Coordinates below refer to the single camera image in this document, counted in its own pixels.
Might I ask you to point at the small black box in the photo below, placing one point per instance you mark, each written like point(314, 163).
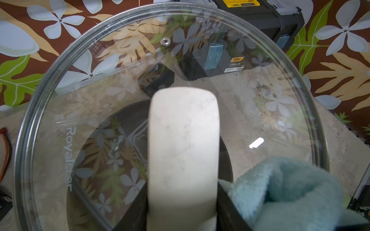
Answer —
point(156, 78)

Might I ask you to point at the dark frying pan white handle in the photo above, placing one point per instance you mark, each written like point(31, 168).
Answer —
point(109, 171)

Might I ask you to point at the black toolbox yellow label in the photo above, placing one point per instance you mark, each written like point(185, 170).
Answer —
point(225, 49)

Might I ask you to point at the glass pot lid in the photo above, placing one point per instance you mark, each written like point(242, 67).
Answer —
point(198, 132)

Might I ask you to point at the light blue cloth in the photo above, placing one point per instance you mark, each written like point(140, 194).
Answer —
point(281, 194)

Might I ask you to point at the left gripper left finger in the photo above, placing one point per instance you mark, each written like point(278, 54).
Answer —
point(135, 219)

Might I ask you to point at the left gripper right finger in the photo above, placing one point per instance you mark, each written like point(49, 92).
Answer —
point(228, 218)

